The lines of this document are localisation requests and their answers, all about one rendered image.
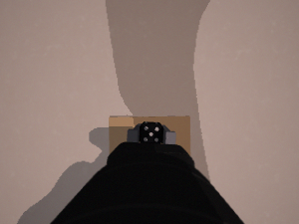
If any tan square mat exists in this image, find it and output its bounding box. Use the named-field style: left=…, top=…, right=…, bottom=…
left=109, top=116, right=190, bottom=155

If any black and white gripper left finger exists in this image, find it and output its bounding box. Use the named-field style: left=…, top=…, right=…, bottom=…
left=127, top=123, right=142, bottom=142

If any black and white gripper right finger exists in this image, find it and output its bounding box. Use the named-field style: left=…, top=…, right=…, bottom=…
left=161, top=125, right=176, bottom=144

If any black die with white pips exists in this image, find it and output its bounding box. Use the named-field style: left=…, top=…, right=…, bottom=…
left=141, top=121, right=161, bottom=143

